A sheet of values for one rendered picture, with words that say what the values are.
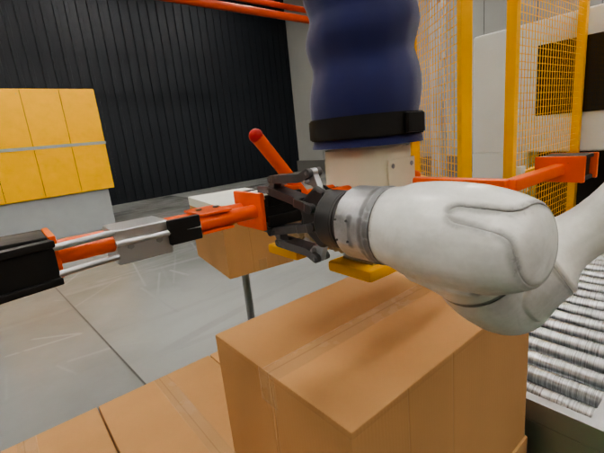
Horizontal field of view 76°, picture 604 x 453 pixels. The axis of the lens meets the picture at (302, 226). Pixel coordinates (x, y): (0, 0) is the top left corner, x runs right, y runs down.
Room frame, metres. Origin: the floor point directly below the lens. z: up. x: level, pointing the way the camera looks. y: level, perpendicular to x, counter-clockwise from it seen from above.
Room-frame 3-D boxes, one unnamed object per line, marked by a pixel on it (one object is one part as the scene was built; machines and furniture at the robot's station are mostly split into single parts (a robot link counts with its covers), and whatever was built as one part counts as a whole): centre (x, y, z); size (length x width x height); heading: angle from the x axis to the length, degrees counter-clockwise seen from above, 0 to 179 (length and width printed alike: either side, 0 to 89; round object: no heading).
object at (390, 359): (0.78, -0.15, 0.74); 0.60 x 0.40 x 0.40; 128
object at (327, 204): (0.50, -0.04, 1.23); 0.09 x 0.07 x 0.08; 39
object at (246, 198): (0.63, 0.05, 1.23); 0.10 x 0.08 x 0.06; 38
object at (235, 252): (2.31, 0.39, 0.82); 0.60 x 0.40 x 0.40; 30
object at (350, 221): (0.44, -0.08, 1.23); 0.09 x 0.06 x 0.09; 129
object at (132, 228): (0.50, 0.22, 1.23); 0.07 x 0.07 x 0.04; 38
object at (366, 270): (0.71, -0.20, 1.12); 0.34 x 0.10 x 0.05; 128
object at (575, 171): (0.77, -0.54, 1.22); 0.09 x 0.08 x 0.05; 38
